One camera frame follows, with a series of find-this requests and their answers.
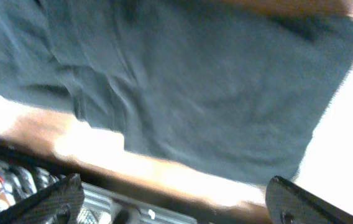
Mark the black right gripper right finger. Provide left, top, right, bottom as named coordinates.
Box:
left=265, top=176, right=353, bottom=224

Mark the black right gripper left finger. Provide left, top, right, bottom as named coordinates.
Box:
left=0, top=174, right=85, bottom=224

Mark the dark green t-shirt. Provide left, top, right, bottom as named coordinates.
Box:
left=0, top=0, right=353, bottom=184

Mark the silver frame below table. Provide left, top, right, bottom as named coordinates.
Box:
left=0, top=156, right=197, bottom=224

